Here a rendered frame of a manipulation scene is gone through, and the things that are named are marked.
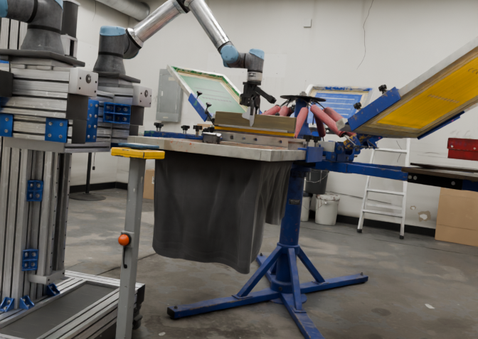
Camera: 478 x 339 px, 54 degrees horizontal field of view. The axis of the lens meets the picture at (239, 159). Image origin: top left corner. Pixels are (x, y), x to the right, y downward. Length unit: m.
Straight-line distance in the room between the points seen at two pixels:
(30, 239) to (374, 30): 5.20
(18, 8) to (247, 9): 5.37
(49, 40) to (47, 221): 0.75
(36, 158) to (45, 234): 0.32
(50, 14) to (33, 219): 0.85
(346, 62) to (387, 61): 0.51
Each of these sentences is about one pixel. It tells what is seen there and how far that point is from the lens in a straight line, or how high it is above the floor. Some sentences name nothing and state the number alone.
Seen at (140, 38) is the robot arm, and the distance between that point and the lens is 2.43.
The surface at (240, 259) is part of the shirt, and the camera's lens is 1.77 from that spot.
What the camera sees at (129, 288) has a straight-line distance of 1.68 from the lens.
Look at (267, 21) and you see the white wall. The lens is 6.83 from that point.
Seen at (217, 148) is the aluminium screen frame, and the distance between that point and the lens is 1.66.
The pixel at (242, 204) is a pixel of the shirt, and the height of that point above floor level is 0.78.
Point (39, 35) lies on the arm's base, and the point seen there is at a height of 1.32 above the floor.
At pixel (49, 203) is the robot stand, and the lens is 2.13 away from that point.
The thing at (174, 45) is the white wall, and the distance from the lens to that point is 7.37.
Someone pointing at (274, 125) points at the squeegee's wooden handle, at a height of 1.09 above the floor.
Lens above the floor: 1.03
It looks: 3 degrees down
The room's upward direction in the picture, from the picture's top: 5 degrees clockwise
